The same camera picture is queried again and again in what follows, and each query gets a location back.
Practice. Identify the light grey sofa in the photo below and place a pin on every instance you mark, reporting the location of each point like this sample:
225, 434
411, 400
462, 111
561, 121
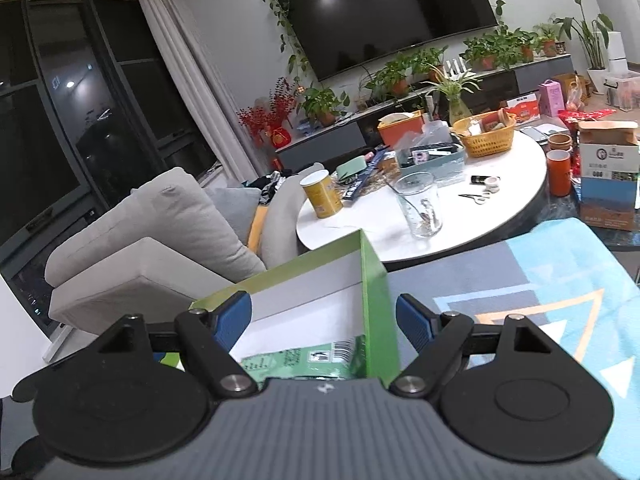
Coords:
150, 240

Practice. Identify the grey pillow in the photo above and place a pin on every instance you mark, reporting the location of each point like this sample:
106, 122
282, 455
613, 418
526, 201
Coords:
232, 210

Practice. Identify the teal tray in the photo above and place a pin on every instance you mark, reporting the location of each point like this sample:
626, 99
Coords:
435, 162

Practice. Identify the brown paper bag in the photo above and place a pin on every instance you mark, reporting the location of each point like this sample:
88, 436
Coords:
570, 89

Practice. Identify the mint green case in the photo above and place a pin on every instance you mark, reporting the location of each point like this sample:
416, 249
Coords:
352, 169

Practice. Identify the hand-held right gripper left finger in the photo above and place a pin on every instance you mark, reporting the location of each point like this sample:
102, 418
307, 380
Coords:
234, 320

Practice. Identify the red white box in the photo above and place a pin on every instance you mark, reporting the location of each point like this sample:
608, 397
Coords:
524, 111

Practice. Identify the light grey rounded cushion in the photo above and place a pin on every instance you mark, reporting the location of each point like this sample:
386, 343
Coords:
282, 215

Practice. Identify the clear drinking glass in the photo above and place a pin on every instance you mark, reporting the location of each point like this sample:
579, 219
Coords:
417, 210

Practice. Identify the red berry decoration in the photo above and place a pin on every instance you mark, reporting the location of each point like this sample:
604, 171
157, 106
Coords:
270, 115

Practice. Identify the clear storage bin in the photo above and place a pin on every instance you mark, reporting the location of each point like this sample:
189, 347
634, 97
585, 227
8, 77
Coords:
622, 89

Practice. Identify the tape roll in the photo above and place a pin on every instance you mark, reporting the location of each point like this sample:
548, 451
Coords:
492, 184

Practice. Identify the grey television cabinet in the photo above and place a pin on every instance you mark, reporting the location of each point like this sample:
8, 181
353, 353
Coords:
330, 137

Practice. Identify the dark framed window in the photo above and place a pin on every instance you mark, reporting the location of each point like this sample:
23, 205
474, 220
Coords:
75, 110

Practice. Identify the dark blue long box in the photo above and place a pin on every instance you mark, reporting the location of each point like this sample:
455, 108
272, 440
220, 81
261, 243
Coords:
367, 175

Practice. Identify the orange storage box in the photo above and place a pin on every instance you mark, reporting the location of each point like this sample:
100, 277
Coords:
397, 132

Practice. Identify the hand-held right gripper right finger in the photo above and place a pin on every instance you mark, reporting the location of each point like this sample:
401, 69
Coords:
413, 321

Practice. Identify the white curtain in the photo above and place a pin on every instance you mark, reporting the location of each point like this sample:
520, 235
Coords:
200, 85

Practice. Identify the yellow wicker basket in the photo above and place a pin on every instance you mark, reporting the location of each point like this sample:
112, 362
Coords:
492, 142

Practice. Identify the blue white cardboard box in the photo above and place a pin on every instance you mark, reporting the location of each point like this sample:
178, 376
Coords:
607, 190

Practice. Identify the row of potted green plants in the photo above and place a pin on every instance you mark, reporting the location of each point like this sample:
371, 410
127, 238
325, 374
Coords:
400, 72

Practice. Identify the scissors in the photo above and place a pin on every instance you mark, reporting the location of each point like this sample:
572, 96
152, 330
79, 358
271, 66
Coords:
477, 199

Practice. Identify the yellow can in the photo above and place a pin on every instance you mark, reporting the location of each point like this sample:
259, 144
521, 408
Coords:
322, 195

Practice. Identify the pink box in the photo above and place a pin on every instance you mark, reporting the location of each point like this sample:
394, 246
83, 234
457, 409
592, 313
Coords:
551, 99

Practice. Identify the wall-mounted black television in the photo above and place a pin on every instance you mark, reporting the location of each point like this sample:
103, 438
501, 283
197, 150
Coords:
385, 10

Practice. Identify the green snack packet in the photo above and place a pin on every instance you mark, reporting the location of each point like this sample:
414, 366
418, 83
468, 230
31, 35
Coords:
300, 360

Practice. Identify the tall leafy potted plant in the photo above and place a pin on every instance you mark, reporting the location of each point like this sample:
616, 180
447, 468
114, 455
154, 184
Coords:
592, 35

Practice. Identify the brown ceramic cup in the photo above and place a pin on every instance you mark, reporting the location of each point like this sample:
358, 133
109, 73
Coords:
559, 141

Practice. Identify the plant in glass vase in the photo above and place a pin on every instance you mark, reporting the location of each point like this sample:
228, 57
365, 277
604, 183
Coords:
457, 97

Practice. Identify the clear plastic bag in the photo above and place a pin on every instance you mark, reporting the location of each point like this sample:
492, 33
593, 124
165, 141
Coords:
430, 135

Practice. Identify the blue printed mat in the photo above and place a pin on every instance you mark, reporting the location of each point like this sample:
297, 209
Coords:
550, 270

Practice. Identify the green cardboard box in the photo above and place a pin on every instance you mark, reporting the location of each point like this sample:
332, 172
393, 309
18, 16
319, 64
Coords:
377, 310

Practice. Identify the orange mug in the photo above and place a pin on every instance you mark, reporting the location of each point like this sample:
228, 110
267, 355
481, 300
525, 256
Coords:
558, 175

